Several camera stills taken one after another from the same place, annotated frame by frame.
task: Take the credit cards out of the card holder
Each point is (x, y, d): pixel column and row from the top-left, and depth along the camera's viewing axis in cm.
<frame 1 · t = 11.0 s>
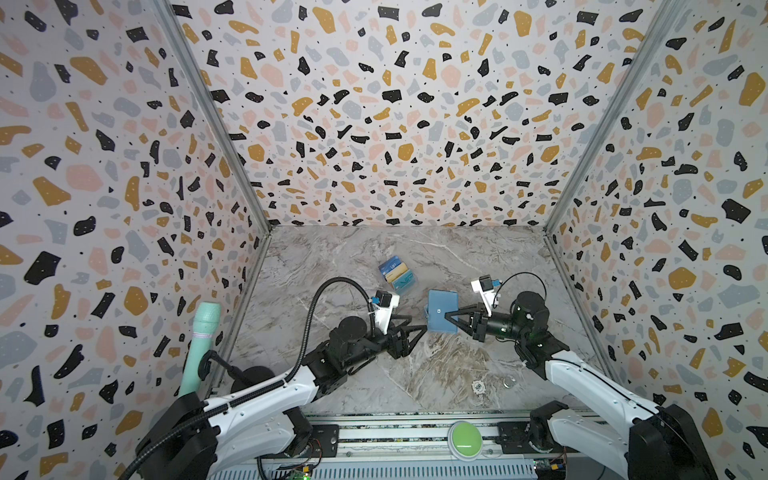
left hand: (424, 321, 70), fingers open
right hand: (449, 314, 72), fingers closed
mint green cylinder handle: (206, 318, 60), point 34 cm above the table
white poker chip: (478, 387, 85), on the table
small metal ring: (508, 381, 83), point 3 cm above the table

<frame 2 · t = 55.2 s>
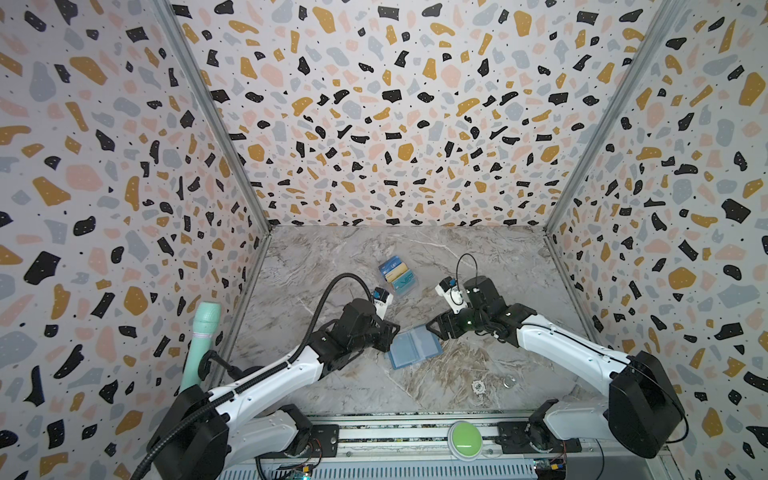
left hand: (402, 322, 79), fingers closed
right hand: (435, 316, 82), fingers open
the named things where they were.

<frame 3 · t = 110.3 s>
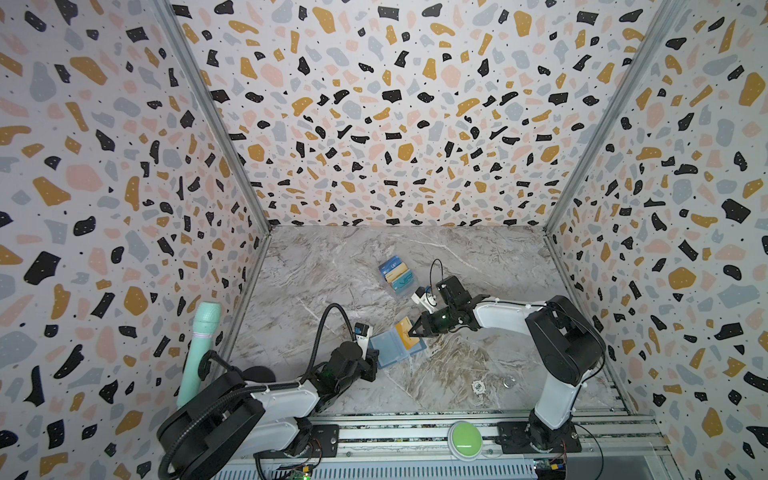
left hand: (384, 349, 86), fingers closed
right hand: (409, 329, 87), fingers closed
the named things where they were.

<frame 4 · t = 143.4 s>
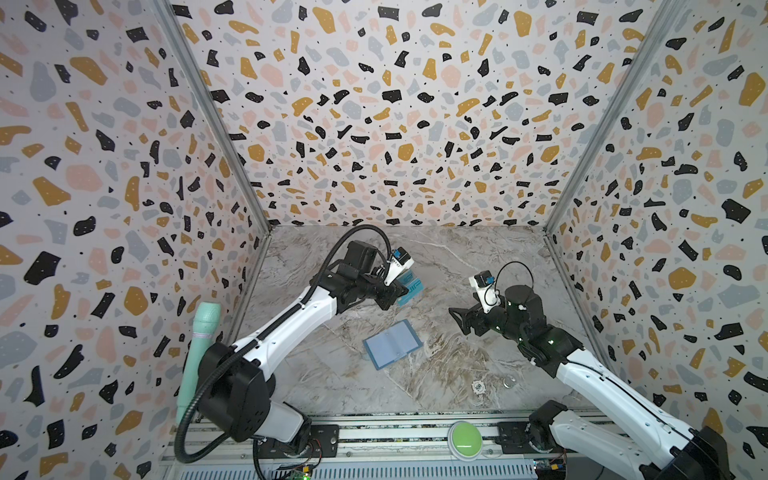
left hand: (411, 285, 78), fingers closed
right hand: (463, 297, 76), fingers open
the named things where they were.

